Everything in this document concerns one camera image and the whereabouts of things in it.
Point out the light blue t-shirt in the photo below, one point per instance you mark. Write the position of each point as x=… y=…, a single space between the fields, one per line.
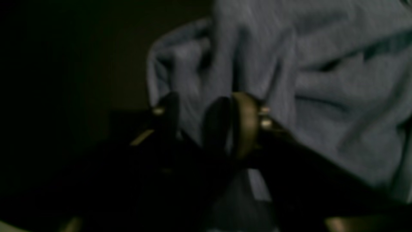
x=335 y=73

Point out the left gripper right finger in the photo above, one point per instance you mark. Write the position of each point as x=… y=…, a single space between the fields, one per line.
x=231 y=126

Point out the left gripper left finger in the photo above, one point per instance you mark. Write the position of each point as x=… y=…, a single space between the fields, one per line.
x=156 y=151

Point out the black table cloth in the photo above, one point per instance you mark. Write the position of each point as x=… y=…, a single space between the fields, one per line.
x=66 y=63

